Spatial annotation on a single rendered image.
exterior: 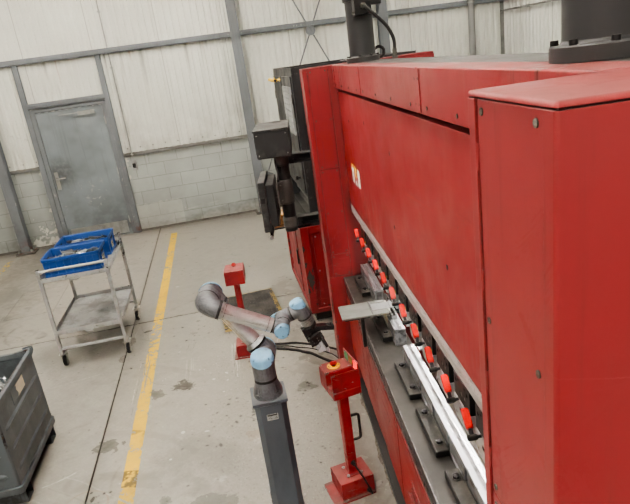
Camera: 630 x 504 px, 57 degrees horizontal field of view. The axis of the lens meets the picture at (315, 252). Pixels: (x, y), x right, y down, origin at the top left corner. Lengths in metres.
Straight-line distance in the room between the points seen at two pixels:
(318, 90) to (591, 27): 2.82
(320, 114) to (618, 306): 3.25
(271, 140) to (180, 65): 5.83
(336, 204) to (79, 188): 6.64
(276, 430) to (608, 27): 2.47
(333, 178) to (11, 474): 2.70
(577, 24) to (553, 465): 0.73
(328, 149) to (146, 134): 6.21
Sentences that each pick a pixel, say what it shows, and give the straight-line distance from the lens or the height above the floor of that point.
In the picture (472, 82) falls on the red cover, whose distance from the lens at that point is 1.39.
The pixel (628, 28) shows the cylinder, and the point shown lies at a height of 2.35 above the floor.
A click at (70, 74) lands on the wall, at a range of 9.89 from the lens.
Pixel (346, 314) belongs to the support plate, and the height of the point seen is 1.00.
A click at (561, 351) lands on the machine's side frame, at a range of 0.71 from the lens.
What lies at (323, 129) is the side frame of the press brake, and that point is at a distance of 3.85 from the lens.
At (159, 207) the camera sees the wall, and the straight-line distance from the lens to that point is 9.97.
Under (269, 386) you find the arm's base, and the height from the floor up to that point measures 0.85.
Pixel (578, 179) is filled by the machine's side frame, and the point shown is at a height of 2.22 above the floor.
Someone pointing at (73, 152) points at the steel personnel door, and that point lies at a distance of 9.96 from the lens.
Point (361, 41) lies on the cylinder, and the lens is 3.53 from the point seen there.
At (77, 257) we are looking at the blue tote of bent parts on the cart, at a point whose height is 0.98.
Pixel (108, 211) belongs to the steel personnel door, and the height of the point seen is 0.43.
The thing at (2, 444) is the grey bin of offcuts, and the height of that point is 0.46.
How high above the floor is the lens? 2.37
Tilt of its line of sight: 19 degrees down
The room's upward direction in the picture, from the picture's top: 8 degrees counter-clockwise
